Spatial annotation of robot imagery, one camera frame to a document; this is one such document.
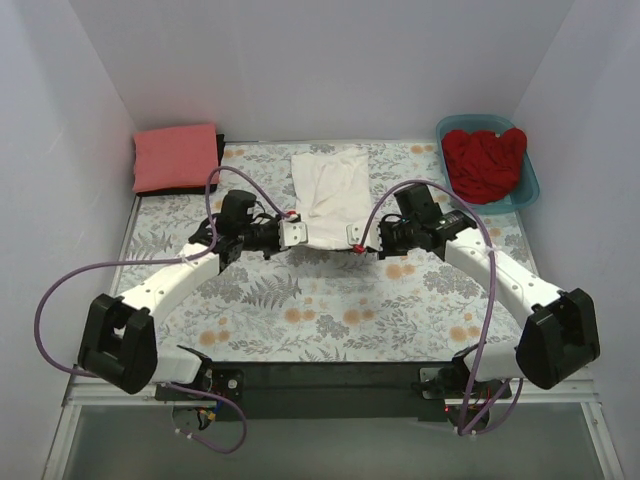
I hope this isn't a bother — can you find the purple cable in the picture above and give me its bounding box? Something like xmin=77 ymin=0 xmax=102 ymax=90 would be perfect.
xmin=33 ymin=165 xmax=301 ymax=455
xmin=352 ymin=180 xmax=525 ymax=436

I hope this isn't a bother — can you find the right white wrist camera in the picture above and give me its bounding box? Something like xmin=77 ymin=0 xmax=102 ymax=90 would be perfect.
xmin=346 ymin=220 xmax=382 ymax=254

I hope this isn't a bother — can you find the white t shirt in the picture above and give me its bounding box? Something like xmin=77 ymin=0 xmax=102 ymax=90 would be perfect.
xmin=291 ymin=148 xmax=373 ymax=251

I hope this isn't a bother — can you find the floral table mat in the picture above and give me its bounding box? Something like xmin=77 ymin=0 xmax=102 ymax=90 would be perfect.
xmin=117 ymin=143 xmax=520 ymax=361

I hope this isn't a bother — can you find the red crumpled t shirt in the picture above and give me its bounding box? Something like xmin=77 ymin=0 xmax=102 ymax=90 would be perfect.
xmin=442 ymin=128 xmax=527 ymax=205

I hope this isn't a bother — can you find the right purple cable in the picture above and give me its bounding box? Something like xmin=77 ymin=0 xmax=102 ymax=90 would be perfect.
xmin=352 ymin=180 xmax=525 ymax=436

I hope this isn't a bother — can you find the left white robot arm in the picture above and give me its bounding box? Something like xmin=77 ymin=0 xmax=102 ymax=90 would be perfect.
xmin=78 ymin=190 xmax=284 ymax=400

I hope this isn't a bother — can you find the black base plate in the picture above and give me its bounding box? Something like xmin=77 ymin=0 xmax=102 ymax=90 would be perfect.
xmin=190 ymin=362 xmax=466 ymax=422

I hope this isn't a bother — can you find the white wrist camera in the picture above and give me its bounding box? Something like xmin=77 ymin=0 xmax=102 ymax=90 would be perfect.
xmin=346 ymin=220 xmax=382 ymax=254
xmin=278 ymin=211 xmax=308 ymax=251

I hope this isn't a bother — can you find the teal plastic basket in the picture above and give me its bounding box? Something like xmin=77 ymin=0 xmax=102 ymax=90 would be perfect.
xmin=435 ymin=114 xmax=540 ymax=215

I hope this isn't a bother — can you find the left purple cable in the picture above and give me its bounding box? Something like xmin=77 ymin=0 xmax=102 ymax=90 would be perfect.
xmin=33 ymin=165 xmax=301 ymax=455

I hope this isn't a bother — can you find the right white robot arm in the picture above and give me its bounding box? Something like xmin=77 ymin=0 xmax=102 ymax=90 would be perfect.
xmin=378 ymin=181 xmax=601 ymax=398

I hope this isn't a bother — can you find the aluminium frame rail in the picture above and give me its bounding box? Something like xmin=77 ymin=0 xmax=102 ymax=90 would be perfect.
xmin=62 ymin=362 xmax=601 ymax=407

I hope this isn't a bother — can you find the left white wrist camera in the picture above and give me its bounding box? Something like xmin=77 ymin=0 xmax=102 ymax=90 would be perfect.
xmin=278 ymin=211 xmax=308 ymax=251

